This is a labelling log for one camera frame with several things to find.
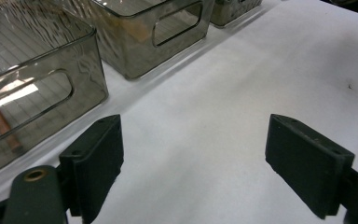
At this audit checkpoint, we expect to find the white table cover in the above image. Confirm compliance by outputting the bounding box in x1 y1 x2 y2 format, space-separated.
0 0 358 224

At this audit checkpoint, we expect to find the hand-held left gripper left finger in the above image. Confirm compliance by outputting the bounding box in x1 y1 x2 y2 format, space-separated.
59 114 125 224

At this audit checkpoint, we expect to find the brown wooden chopstick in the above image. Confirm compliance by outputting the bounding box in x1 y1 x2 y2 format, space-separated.
0 103 24 154

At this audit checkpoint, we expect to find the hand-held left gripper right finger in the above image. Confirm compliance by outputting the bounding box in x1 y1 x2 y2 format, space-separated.
264 113 356 220

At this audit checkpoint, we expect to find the smoky clear plastic bin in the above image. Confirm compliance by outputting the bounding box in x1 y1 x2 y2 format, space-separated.
60 0 216 80
0 0 110 182
209 0 264 28

